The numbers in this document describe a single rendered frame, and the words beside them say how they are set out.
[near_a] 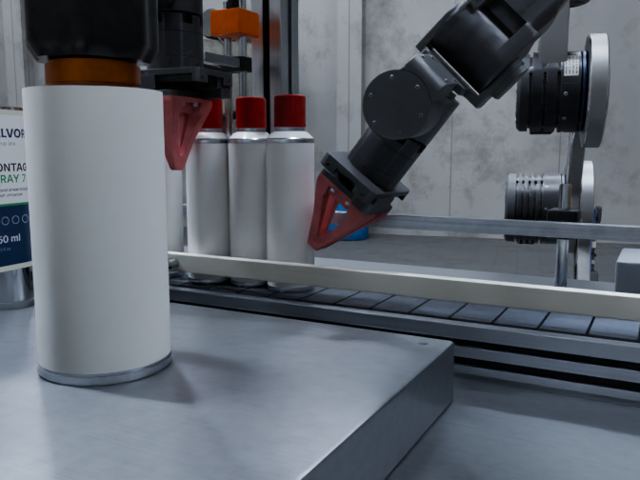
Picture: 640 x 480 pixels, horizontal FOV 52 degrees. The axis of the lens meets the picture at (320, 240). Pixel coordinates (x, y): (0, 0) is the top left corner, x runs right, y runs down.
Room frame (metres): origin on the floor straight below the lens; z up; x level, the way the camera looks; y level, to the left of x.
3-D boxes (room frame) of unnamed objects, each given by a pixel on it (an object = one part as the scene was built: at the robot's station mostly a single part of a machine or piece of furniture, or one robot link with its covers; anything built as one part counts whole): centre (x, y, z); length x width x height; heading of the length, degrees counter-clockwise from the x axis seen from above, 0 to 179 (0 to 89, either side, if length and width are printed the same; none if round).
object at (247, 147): (0.73, 0.07, 0.98); 0.05 x 0.05 x 0.20
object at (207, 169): (0.74, 0.12, 0.98); 0.05 x 0.05 x 0.20
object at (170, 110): (0.70, 0.16, 1.05); 0.07 x 0.07 x 0.09; 63
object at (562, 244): (0.64, -0.24, 0.91); 0.07 x 0.03 x 0.17; 152
